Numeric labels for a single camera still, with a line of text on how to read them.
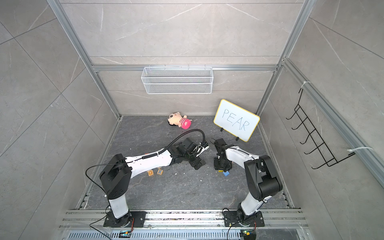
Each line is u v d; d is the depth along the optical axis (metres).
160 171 0.88
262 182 0.46
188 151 0.67
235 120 1.01
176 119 1.10
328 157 0.60
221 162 0.78
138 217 0.74
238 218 0.73
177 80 1.01
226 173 0.88
